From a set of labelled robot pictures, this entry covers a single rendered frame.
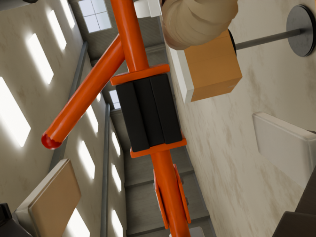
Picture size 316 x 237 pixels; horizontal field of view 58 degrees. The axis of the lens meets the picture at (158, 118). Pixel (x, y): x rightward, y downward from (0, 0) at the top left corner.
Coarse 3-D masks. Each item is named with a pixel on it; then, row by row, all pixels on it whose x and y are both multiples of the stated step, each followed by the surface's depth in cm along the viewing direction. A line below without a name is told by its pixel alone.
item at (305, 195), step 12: (312, 180) 10; (312, 192) 9; (300, 204) 9; (312, 204) 9; (288, 216) 8; (300, 216) 7; (312, 216) 7; (276, 228) 7; (288, 228) 7; (300, 228) 7; (312, 228) 7
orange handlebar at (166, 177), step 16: (112, 0) 27; (128, 0) 27; (128, 16) 27; (128, 32) 28; (128, 48) 28; (144, 48) 29; (128, 64) 29; (144, 64) 28; (160, 160) 30; (160, 176) 31; (176, 176) 33; (160, 192) 32; (176, 192) 31; (160, 208) 31; (176, 208) 31; (176, 224) 32
